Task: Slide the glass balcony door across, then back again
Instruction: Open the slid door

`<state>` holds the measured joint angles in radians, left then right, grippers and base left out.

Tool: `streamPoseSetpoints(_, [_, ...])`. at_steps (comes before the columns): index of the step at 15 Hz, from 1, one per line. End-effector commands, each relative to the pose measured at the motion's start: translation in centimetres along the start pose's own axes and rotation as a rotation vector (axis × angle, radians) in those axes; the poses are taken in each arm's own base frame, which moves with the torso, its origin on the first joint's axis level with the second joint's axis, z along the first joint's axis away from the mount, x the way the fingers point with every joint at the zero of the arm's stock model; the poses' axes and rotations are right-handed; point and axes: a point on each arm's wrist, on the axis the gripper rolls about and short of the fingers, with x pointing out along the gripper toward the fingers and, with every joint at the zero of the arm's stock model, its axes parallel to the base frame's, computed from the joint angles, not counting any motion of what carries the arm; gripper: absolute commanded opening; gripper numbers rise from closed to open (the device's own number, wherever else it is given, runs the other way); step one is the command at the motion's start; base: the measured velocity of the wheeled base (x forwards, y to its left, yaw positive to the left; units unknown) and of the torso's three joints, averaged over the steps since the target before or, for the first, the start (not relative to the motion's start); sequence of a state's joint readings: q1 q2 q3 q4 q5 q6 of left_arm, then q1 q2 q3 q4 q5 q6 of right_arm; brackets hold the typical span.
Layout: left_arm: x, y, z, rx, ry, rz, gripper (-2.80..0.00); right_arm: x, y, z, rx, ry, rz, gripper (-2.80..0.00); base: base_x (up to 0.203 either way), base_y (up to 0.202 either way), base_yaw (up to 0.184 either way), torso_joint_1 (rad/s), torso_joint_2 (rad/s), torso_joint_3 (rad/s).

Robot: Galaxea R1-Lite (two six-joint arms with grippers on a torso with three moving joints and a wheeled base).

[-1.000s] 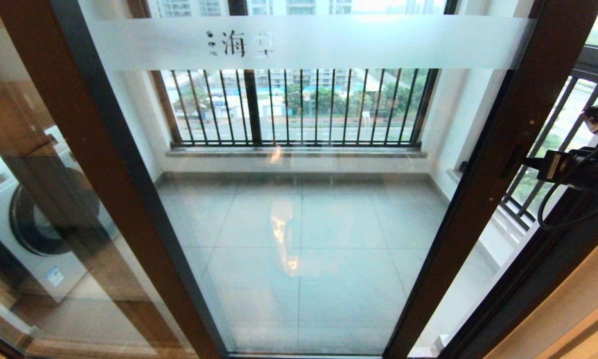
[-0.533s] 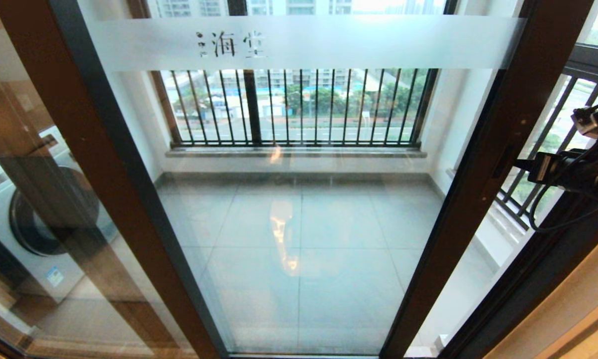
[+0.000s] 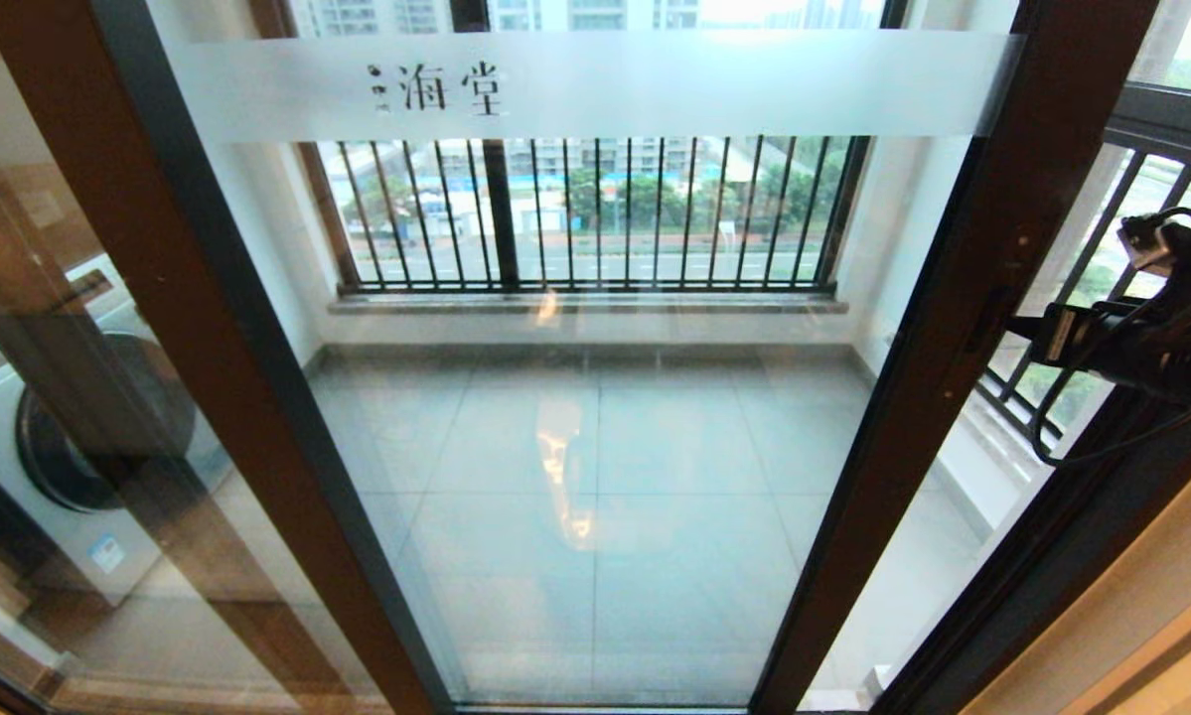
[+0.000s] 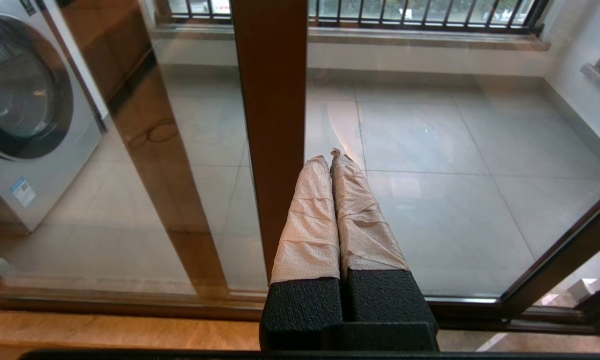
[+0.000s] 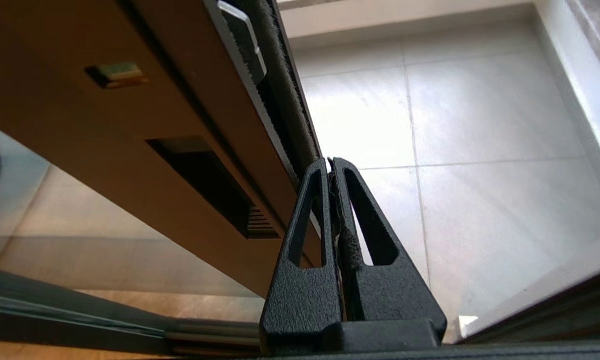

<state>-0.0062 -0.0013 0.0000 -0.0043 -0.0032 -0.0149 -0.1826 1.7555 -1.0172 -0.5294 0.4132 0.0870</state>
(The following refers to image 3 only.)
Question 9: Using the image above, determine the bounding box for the brown glass door without lock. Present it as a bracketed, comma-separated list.
[0, 0, 457, 715]

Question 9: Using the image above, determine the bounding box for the long black window railing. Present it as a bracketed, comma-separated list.
[302, 134, 874, 297]

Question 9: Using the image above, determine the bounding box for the brown sliding door with lock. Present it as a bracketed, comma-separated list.
[0, 0, 1162, 715]

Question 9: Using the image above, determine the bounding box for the short black window railing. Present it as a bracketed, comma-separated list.
[972, 144, 1191, 453]

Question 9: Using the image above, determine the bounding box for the long grey stone window sill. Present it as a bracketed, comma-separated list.
[329, 290, 849, 317]

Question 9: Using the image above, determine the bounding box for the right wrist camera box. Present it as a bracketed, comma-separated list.
[1117, 207, 1191, 281]

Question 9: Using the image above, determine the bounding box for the short grey stone window sill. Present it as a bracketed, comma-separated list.
[958, 397, 1043, 490]

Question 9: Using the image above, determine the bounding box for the narrow dark window frame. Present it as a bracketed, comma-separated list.
[1102, 79, 1191, 170]

